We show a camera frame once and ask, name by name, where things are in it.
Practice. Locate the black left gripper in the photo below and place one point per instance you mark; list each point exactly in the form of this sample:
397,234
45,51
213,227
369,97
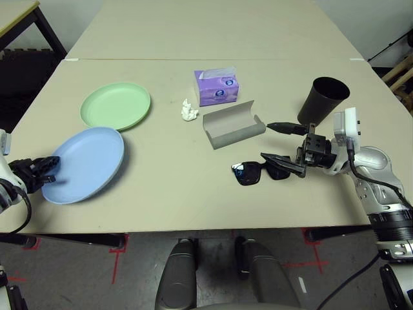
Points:
27,174

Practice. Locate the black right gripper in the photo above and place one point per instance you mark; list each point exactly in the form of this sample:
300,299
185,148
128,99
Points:
317,150

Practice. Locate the blue plastic plate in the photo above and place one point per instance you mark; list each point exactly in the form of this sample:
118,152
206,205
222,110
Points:
87,161

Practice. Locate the black sunglasses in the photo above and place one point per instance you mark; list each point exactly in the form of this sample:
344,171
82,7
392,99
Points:
248,174

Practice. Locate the grey glasses case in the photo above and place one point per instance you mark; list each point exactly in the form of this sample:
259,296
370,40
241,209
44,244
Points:
232,132

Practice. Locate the white tissue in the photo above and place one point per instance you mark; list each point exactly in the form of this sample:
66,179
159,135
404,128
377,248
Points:
188,113

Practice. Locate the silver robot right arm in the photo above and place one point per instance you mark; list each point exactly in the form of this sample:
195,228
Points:
374,161

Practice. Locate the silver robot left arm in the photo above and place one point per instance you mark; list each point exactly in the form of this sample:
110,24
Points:
6,197

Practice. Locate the black plastic cup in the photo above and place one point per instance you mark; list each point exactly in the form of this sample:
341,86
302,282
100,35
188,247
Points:
319,103

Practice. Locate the black table foot bar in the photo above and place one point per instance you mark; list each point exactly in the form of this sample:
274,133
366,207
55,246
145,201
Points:
335,233
19,239
96,240

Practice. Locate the purple tissue box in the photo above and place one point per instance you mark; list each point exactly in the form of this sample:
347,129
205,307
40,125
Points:
216,93

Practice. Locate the black foam floor mat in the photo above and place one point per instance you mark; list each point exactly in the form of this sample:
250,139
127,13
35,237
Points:
22,84

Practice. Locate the green plastic plate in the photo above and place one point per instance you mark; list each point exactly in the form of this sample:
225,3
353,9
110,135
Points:
116,105

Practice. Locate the white table tape strip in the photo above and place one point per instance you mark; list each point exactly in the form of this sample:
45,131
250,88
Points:
72,59
356,59

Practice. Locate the red floor tape line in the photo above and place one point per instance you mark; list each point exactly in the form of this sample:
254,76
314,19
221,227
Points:
16,278

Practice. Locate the long red floor tape corner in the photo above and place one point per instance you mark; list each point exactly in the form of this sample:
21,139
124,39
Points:
115,264

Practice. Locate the red floor tape cross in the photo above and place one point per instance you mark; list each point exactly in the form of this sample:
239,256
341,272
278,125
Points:
317,263

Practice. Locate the grey robot right leg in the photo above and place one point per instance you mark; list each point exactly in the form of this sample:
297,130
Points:
264,274

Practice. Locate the grey robot leg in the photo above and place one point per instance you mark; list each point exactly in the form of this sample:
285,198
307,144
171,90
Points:
175,277
264,274

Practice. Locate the wooden stool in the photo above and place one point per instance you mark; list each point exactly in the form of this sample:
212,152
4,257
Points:
400,69

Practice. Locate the white floor tape strip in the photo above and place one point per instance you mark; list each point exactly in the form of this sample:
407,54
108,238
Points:
302,285

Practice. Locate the black stand rod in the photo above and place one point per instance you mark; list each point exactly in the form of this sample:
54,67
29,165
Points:
390,45

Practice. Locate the grey robot left leg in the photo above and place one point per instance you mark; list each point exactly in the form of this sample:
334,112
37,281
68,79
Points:
175,277

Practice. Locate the grey robot torso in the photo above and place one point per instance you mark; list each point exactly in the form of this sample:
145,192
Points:
242,306

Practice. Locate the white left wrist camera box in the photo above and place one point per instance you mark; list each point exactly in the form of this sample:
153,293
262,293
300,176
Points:
4,142

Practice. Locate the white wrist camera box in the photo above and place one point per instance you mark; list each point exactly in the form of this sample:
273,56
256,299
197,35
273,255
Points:
4,142
350,126

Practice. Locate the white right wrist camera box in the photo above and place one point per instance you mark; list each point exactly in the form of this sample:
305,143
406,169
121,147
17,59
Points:
350,126

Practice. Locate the side table with black frame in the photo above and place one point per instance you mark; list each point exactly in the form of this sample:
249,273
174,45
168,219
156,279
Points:
16,11

